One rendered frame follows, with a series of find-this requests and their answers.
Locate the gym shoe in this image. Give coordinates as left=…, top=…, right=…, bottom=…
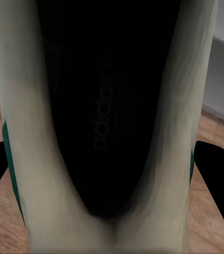
left=0, top=0, right=218, bottom=254

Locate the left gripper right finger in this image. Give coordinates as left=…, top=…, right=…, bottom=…
left=194, top=141, right=224, bottom=218

